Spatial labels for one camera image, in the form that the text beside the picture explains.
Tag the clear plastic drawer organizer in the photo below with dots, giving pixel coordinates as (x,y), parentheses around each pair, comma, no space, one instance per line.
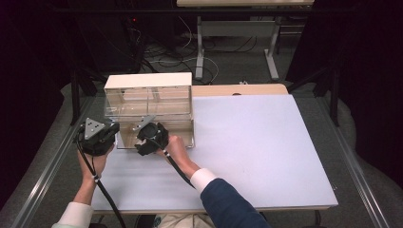
(149,80)

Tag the person's lap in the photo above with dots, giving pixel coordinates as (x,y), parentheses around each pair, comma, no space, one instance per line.
(183,221)

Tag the desk with white legs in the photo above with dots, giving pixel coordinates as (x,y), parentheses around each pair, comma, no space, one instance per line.
(237,28)

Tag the person's left hand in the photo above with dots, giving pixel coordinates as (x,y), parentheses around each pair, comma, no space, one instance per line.
(95,166)

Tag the dark equipment with red light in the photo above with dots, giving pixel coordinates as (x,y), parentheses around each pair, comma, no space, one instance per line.
(134,41)

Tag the pale lilac table mat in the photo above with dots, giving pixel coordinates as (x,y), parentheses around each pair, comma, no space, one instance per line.
(253,133)

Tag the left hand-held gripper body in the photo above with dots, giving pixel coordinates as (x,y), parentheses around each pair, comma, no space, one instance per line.
(95,139)

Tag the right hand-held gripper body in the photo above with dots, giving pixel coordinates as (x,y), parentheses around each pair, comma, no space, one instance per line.
(155,134)

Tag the person's right hand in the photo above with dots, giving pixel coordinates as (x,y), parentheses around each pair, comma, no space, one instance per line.
(177,152)

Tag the black metal stand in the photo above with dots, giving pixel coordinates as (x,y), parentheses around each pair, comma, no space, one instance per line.
(75,98)

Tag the grey metal floor rail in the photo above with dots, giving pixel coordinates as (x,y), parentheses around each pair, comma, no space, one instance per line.
(351,171)
(47,177)

